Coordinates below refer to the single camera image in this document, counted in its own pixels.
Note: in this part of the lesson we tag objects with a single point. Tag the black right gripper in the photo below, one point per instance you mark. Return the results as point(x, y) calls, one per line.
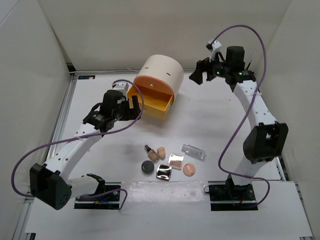
point(201, 67)

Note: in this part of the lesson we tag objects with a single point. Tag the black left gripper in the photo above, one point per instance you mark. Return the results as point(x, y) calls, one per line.
point(131, 113)

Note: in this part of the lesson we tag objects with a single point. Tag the yellow drawer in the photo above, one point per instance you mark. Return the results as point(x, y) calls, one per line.
point(156, 104)

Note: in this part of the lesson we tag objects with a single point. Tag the cream drawer organizer shell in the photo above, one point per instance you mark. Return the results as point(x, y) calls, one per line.
point(164, 68)

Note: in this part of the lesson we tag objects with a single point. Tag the orange drawer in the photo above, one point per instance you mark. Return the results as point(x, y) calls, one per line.
point(153, 83)

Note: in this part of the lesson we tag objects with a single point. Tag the beige makeup sponge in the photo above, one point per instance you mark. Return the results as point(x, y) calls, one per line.
point(161, 152)

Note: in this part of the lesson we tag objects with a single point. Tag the round pink powder puff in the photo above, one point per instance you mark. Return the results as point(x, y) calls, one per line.
point(189, 169)

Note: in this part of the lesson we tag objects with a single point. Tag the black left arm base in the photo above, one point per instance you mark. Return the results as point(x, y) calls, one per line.
point(107, 196)

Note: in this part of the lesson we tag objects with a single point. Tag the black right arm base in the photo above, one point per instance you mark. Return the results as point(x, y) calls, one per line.
point(227, 198)

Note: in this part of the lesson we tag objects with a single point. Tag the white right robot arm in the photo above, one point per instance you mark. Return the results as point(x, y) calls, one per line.
point(267, 136)

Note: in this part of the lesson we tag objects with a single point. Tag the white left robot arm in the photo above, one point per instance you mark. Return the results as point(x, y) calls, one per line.
point(50, 182)

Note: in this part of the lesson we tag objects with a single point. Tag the foundation bottle with pump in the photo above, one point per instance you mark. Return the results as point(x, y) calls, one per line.
point(152, 154)

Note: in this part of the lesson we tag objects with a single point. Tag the round black compact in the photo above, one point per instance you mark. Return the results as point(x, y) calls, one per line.
point(147, 167)

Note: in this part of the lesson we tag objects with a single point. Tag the blue label sticker left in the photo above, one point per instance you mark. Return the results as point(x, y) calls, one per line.
point(86, 77)

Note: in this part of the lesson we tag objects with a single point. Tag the pink eyeshadow palette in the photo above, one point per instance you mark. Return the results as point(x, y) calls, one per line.
point(175, 161)

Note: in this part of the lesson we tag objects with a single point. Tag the square black gold compact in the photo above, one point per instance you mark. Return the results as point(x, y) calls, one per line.
point(163, 172)

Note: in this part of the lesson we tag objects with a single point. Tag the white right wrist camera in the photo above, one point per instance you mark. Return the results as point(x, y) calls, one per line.
point(214, 46)

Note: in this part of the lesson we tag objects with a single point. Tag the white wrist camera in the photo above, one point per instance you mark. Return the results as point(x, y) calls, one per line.
point(214, 46)
point(121, 86)

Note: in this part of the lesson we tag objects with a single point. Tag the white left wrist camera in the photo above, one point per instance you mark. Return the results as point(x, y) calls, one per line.
point(121, 86)

